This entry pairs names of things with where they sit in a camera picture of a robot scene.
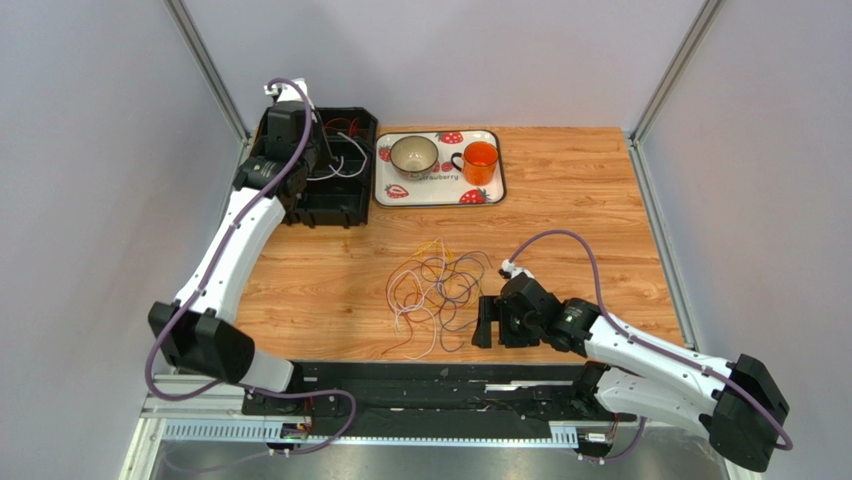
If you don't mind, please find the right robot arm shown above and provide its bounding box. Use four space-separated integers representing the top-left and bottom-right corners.
472 274 790 472

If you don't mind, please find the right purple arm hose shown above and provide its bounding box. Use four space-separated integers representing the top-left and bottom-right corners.
509 229 795 451

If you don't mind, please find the red cable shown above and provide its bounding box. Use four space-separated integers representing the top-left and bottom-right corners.
322 117 369 141

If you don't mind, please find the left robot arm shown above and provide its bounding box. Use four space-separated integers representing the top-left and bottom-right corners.
148 101 319 393

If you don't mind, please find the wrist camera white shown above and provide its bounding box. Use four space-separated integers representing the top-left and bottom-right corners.
264 78 312 104
498 259 534 280

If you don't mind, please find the orange mug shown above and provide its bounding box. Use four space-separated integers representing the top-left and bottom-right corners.
450 141 499 186

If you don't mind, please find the black compartment bin organizer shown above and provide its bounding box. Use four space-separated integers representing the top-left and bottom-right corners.
232 105 379 230

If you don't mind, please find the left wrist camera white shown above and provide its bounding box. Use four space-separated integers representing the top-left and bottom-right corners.
264 78 312 104

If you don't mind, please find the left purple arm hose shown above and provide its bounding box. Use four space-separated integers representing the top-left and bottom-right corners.
143 77 314 402

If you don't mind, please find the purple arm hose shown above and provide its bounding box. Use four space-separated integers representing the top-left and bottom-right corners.
143 77 314 402
509 229 795 451

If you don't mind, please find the strawberry pattern tray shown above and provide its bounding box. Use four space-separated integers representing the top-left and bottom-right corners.
374 129 507 208

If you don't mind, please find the yellow cable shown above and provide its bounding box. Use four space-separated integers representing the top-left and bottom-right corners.
409 238 477 307

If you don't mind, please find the beige ceramic bowl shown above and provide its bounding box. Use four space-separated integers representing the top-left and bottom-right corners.
390 135 439 181

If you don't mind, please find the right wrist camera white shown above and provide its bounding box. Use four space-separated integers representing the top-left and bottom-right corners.
498 259 534 280

